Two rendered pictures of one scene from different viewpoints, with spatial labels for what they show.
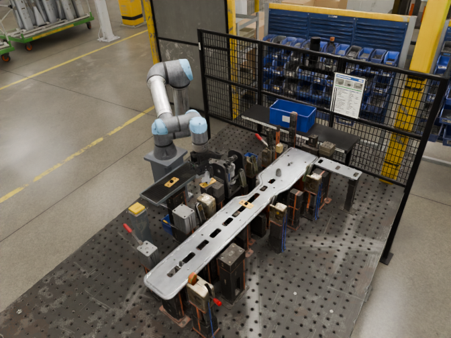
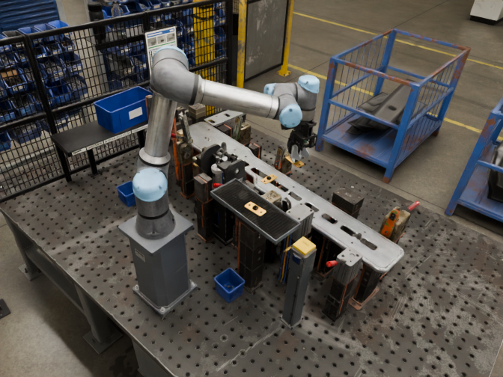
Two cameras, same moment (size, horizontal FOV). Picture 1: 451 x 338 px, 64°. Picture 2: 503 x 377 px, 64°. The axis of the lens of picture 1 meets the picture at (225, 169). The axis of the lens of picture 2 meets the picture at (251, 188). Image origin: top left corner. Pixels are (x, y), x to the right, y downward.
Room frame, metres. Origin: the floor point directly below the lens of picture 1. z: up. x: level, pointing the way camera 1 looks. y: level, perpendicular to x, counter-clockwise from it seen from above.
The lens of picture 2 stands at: (1.51, 1.48, 2.21)
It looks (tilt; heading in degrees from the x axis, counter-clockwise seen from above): 39 degrees down; 273
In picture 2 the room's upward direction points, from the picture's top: 3 degrees clockwise
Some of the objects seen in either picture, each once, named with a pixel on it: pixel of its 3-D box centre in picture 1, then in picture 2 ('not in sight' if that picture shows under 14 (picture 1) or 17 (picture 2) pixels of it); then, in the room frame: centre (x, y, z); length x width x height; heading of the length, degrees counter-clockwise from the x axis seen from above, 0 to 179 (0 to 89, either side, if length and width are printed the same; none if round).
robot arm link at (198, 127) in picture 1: (198, 130); (306, 93); (1.41, 0.11, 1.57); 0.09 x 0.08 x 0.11; 14
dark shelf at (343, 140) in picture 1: (296, 126); (135, 119); (2.33, -0.55, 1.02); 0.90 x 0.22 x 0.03; 49
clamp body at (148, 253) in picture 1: (152, 271); (341, 285); (1.19, 0.41, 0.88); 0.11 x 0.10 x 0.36; 49
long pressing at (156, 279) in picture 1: (245, 207); (272, 181); (1.50, -0.10, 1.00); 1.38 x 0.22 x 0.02; 139
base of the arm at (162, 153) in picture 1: (164, 147); (154, 215); (1.94, 0.38, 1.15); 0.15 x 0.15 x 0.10
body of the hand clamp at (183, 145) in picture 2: (267, 171); (186, 170); (1.98, -0.29, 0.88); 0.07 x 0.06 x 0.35; 49
